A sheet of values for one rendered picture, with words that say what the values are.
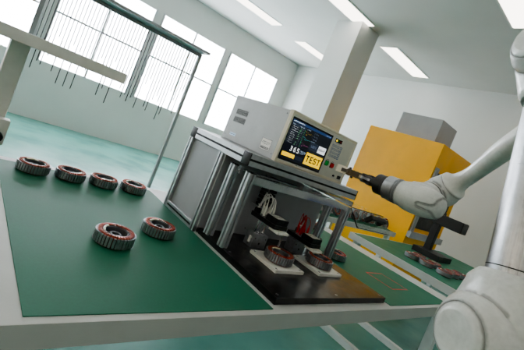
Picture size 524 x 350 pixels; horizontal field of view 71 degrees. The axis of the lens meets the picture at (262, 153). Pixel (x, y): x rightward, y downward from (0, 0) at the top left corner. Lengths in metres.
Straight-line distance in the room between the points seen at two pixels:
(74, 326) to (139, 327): 0.13
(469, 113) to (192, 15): 5.54
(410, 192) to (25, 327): 1.08
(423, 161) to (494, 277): 4.24
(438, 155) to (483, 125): 2.11
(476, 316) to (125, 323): 0.64
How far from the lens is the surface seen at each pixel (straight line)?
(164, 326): 0.88
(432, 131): 5.39
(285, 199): 1.65
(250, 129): 1.52
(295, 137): 1.40
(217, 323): 0.96
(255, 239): 1.45
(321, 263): 1.52
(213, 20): 8.35
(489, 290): 0.82
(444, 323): 0.81
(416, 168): 5.04
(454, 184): 1.41
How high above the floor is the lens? 1.18
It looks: 2 degrees down
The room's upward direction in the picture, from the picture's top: 22 degrees clockwise
